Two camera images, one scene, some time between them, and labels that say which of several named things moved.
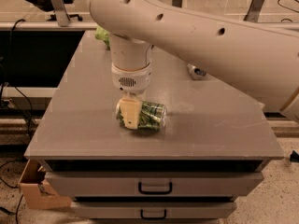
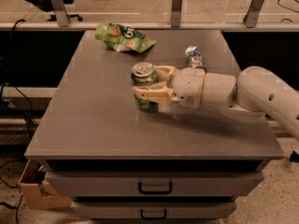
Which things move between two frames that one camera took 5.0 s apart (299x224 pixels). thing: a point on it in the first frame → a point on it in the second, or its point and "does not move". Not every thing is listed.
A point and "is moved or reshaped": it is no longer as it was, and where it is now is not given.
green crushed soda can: [151, 116] is moved or reshaped
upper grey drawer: [153, 184] does not move
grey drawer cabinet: [211, 152] does not move
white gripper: [131, 79] → [188, 86]
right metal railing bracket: [253, 13] does not move
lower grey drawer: [154, 210] does not move
